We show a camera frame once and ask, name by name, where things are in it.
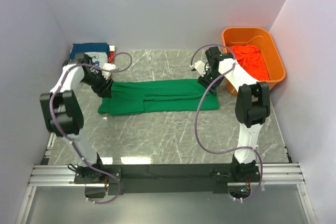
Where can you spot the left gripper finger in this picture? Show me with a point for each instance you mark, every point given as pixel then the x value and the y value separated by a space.
pixel 107 88
pixel 100 93

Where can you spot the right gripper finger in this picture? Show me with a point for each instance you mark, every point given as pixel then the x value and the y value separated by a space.
pixel 204 81
pixel 213 88

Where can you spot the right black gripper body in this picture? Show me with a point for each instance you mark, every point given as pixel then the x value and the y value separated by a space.
pixel 209 81

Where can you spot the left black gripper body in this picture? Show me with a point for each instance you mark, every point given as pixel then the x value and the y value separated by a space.
pixel 102 87

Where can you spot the green t shirt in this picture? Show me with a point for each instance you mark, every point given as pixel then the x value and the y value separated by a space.
pixel 130 98

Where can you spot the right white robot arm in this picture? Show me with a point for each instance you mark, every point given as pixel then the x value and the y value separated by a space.
pixel 251 109

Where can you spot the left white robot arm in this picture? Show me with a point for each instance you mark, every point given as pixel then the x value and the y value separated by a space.
pixel 63 115

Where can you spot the folded blue t shirt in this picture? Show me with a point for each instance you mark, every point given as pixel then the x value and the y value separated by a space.
pixel 97 51

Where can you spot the orange plastic basket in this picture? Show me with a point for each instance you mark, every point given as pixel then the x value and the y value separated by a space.
pixel 241 36

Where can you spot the orange t shirt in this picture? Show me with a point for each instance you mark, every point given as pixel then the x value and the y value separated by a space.
pixel 250 59

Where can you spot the black base beam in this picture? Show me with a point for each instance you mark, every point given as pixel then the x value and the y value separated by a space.
pixel 169 178

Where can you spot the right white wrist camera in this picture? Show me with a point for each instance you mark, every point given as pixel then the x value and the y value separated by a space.
pixel 200 67

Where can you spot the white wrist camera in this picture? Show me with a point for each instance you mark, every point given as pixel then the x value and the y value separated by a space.
pixel 107 70
pixel 200 67

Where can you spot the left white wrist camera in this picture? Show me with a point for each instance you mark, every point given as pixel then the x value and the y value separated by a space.
pixel 107 70

